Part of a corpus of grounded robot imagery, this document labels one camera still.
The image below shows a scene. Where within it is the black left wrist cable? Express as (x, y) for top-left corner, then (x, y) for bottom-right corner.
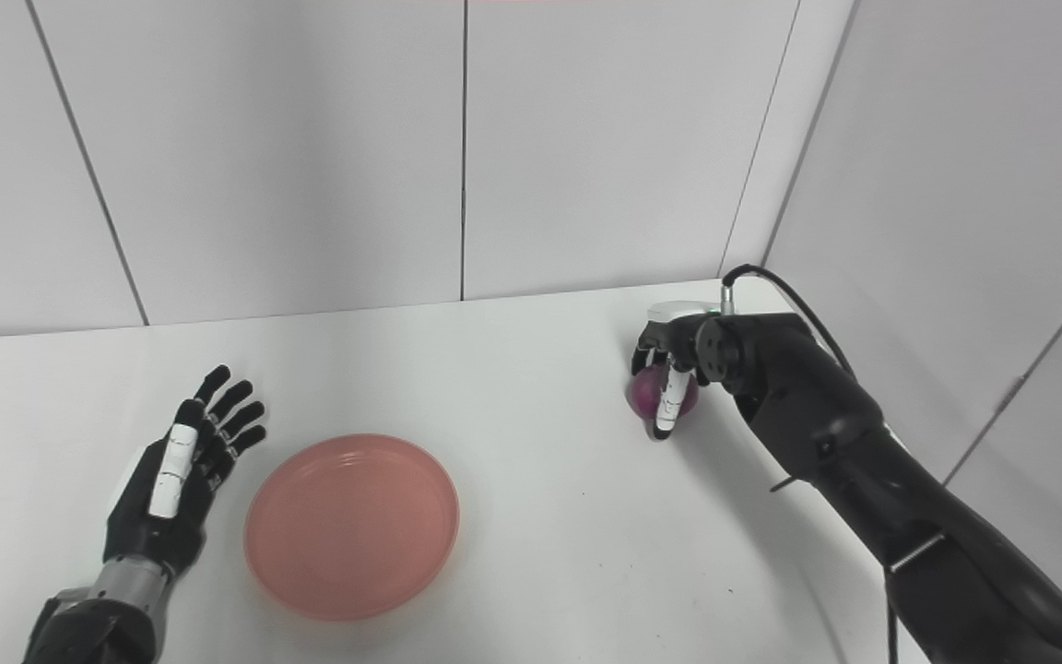
(22, 590), (91, 658)

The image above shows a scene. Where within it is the pink round plate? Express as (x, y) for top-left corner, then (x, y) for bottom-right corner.
(242, 433), (461, 623)

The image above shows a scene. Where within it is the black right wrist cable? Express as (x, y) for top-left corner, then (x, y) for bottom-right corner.
(719, 264), (901, 664)

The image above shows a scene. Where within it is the red onion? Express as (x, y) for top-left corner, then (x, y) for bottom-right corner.
(624, 362), (702, 423)

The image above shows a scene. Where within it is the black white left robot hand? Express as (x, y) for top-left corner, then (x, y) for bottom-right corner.
(102, 364), (268, 580)

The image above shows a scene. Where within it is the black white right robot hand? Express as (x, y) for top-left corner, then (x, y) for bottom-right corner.
(630, 301), (727, 445)

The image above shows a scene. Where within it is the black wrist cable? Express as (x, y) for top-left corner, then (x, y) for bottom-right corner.
(719, 264), (901, 664)
(22, 590), (91, 658)

